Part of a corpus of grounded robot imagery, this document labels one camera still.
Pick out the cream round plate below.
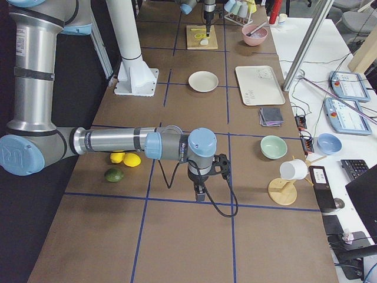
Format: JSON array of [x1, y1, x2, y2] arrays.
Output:
[[188, 71, 219, 93]]

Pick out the white bear tray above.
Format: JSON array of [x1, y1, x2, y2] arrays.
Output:
[[235, 65, 285, 106]]

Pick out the bamboo cutting board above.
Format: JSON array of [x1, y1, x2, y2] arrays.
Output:
[[186, 25, 218, 50]]

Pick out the cup rack with cups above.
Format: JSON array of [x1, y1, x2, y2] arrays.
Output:
[[224, 0, 257, 26]]

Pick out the metal black-tipped tongs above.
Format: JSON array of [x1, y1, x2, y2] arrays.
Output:
[[246, 21, 267, 37]]

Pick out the pink bowl with ice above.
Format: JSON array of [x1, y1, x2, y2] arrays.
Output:
[[242, 24, 269, 47]]

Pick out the yellow lemon lower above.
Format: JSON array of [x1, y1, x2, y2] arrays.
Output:
[[123, 153, 141, 167]]

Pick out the yellow lemon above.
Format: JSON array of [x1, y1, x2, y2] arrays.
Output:
[[123, 153, 141, 167], [110, 152, 125, 164]]

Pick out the white small cup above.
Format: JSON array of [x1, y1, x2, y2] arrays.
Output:
[[278, 13, 288, 25]]

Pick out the wooden cup stand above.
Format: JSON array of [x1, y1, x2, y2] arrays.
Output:
[[267, 156, 326, 206]]

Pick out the green bowl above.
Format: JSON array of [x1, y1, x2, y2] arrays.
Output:
[[260, 136, 287, 160]]

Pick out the yellow lemon upper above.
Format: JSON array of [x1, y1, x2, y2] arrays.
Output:
[[110, 152, 125, 164]]

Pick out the purple folded cloth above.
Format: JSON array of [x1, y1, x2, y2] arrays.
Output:
[[260, 118, 284, 127]]

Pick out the white cup on stand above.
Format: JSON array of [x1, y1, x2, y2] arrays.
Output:
[[279, 159, 308, 180]]

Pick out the grey folded cloth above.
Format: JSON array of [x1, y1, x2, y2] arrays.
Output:
[[259, 107, 284, 121]]

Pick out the orange black connector lower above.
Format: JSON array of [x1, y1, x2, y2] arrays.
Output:
[[300, 131, 315, 156]]

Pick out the orange black connector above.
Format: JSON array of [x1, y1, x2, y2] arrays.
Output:
[[300, 131, 315, 156], [295, 115, 307, 130]]

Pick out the orange black connector upper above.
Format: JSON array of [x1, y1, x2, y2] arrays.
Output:
[[295, 115, 307, 130]]

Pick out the black box device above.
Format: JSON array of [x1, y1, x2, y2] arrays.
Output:
[[309, 166, 336, 213]]

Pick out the blue bowl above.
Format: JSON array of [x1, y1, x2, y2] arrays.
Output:
[[317, 133, 342, 155]]

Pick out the black computer mouse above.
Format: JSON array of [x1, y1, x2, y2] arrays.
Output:
[[333, 198, 345, 209]]

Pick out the teach pendant upper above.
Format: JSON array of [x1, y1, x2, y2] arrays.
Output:
[[329, 71, 371, 103]]

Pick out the teach pendant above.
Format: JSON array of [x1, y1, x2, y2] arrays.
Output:
[[324, 97, 372, 136], [329, 71, 371, 103]]

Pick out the black keyboard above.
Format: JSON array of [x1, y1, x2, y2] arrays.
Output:
[[340, 159, 369, 180]]

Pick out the black monitor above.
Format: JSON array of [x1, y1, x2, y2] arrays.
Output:
[[346, 165, 377, 237]]

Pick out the teach pendant lower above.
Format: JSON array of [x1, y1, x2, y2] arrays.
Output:
[[324, 97, 372, 136]]

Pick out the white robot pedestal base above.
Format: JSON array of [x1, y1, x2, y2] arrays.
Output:
[[106, 0, 159, 97]]

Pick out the aluminium frame post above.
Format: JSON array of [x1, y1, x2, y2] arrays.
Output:
[[283, 0, 334, 91]]

